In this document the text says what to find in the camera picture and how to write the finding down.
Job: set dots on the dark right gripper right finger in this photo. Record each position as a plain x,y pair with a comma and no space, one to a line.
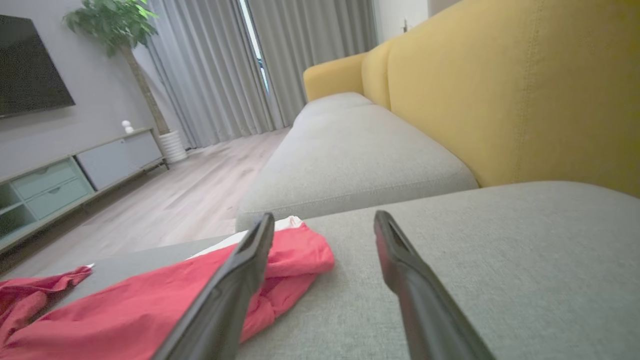
430,310

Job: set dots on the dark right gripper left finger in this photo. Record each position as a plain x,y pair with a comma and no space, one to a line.
220,310

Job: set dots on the red shorts with white stripe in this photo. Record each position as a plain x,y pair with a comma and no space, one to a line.
125,310

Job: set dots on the grey sofa seat cushion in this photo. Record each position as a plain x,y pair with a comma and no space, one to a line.
360,160
335,102

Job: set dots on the white ribbed plant pot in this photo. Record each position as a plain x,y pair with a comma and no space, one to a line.
173,146

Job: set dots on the grey cabinet door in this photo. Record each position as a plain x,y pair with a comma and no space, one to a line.
120,160

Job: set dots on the pale green cabinet drawer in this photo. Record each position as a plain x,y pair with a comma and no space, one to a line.
45,179
60,199

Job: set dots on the low grey TV cabinet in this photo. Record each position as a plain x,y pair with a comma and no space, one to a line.
60,195

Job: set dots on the small white figurine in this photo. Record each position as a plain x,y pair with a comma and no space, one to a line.
127,127

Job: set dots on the yellow sofa backrest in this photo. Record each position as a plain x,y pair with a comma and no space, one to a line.
500,90

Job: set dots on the grey pleated curtain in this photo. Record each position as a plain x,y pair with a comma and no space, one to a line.
310,45
210,75

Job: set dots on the green indoor tree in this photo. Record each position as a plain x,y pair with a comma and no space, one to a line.
115,25

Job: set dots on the black wall television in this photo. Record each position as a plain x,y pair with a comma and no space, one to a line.
27,70

